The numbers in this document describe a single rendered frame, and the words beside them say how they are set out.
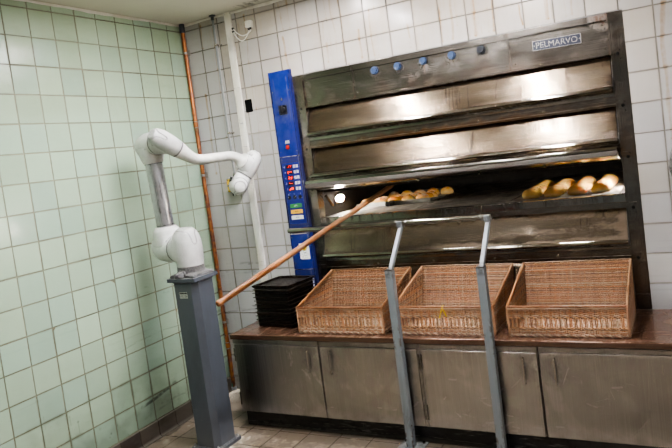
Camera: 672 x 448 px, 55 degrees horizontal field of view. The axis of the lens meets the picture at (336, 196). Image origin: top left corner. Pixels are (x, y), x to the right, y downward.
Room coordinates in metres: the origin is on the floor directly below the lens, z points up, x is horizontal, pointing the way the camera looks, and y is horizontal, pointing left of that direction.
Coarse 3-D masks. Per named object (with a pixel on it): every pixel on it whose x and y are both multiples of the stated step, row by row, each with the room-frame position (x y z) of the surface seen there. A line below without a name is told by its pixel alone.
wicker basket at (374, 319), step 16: (336, 272) 4.08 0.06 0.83; (352, 272) 4.02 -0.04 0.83; (368, 272) 3.97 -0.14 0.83; (384, 272) 3.91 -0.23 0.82; (400, 272) 3.87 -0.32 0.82; (320, 288) 3.95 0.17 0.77; (336, 288) 4.06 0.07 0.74; (352, 288) 4.00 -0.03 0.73; (368, 288) 3.95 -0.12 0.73; (384, 288) 3.89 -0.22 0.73; (400, 288) 3.68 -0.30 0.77; (304, 304) 3.77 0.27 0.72; (320, 304) 3.93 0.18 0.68; (336, 304) 4.03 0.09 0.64; (352, 304) 3.98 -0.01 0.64; (368, 304) 3.93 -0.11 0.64; (384, 304) 3.47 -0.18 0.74; (304, 320) 3.67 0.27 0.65; (320, 320) 3.87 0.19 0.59; (336, 320) 3.83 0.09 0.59; (352, 320) 3.52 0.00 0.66; (368, 320) 3.48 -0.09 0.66; (384, 320) 3.45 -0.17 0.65
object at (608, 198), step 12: (492, 204) 3.64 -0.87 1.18; (504, 204) 3.59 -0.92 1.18; (516, 204) 3.56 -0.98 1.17; (528, 204) 3.53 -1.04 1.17; (540, 204) 3.50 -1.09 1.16; (552, 204) 3.47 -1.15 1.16; (564, 204) 3.44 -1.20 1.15; (576, 204) 3.41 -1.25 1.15; (588, 204) 3.38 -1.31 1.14; (336, 216) 4.14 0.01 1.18; (360, 216) 4.02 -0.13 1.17; (372, 216) 3.98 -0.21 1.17; (384, 216) 3.94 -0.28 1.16; (396, 216) 3.90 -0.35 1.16; (408, 216) 3.86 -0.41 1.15; (420, 216) 3.83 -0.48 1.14
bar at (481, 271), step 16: (352, 224) 3.63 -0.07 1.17; (368, 224) 3.58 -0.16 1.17; (384, 224) 3.53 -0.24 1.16; (400, 224) 3.48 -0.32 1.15; (416, 224) 3.45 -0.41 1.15; (480, 272) 3.06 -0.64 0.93; (480, 288) 3.07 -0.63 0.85; (480, 304) 3.07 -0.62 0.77; (400, 320) 3.31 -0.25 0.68; (400, 336) 3.29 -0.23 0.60; (400, 352) 3.29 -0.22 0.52; (400, 368) 3.29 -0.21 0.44; (496, 368) 3.06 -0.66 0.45; (400, 384) 3.30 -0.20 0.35; (496, 384) 3.06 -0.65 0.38; (496, 400) 3.06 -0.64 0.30; (496, 416) 3.07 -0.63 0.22; (496, 432) 3.07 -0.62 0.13
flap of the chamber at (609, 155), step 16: (528, 160) 3.37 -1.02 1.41; (544, 160) 3.33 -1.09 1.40; (560, 160) 3.30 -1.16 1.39; (576, 160) 3.29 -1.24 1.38; (592, 160) 3.33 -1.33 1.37; (384, 176) 3.76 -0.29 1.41; (400, 176) 3.71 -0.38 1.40; (416, 176) 3.67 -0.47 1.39; (432, 176) 3.70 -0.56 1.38; (448, 176) 3.76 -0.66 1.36
